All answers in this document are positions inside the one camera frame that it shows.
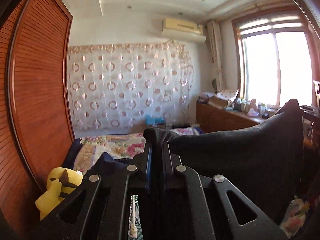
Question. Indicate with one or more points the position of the folded beige window curtain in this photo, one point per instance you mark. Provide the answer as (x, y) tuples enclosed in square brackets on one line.
[(215, 41)]

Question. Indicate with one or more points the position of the wooden framed window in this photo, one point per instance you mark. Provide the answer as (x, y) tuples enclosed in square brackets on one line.
[(277, 56)]

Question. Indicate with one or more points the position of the cardboard box on cabinet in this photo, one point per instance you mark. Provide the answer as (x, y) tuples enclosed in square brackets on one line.
[(218, 102)]

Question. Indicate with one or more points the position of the yellow plush toy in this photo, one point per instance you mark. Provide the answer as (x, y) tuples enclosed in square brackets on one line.
[(61, 182)]

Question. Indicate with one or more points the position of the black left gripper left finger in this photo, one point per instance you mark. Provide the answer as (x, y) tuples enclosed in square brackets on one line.
[(99, 208)]

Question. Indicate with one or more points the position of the long wooden sideboard cabinet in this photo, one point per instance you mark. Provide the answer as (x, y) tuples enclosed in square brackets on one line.
[(213, 119)]

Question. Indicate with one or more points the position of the blue toy box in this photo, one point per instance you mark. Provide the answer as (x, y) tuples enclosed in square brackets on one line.
[(153, 122)]

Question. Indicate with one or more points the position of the navy blue blanket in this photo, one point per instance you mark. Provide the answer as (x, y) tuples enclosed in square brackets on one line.
[(105, 164)]

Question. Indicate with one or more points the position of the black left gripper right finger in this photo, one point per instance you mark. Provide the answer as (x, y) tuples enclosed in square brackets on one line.
[(210, 208)]

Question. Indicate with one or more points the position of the pink figurine on cabinet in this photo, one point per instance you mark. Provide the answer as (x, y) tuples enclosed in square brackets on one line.
[(253, 110)]

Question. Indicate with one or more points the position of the wooden louvered wardrobe door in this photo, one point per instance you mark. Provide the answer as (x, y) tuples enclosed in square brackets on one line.
[(36, 130)]

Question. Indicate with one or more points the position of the palm leaf print sheet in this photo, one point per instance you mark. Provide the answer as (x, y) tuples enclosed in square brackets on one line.
[(135, 228)]

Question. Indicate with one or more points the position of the white circle-patterned curtain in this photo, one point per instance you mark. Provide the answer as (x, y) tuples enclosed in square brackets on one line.
[(117, 86)]

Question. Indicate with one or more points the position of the floral bed quilt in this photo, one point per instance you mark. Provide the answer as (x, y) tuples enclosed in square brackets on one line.
[(117, 146)]

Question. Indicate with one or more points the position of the beige wall air conditioner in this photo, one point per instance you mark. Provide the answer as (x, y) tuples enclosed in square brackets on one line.
[(183, 30)]

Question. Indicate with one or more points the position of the black garment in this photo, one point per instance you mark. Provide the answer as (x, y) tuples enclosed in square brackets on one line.
[(264, 161)]

